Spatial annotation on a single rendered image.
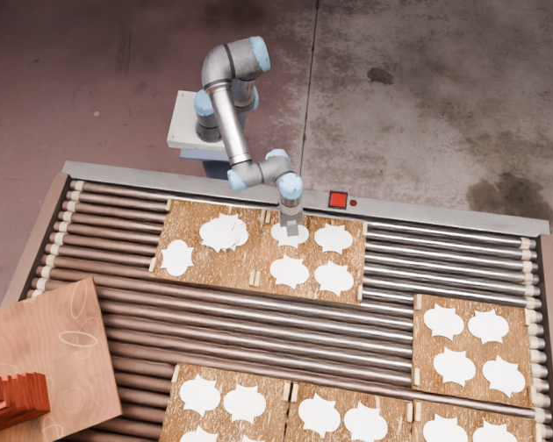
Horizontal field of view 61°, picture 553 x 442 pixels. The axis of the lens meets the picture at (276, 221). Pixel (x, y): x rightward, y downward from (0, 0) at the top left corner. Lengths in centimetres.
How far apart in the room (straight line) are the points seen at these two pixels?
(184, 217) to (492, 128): 236
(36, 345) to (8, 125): 229
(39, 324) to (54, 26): 297
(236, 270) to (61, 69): 261
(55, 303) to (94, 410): 41
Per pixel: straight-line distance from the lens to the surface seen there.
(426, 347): 185
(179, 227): 197
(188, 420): 177
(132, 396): 185
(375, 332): 183
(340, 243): 190
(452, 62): 394
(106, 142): 350
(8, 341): 192
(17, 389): 166
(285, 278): 183
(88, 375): 178
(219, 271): 187
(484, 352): 191
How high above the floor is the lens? 268
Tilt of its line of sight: 64 degrees down
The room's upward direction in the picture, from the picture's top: 2 degrees counter-clockwise
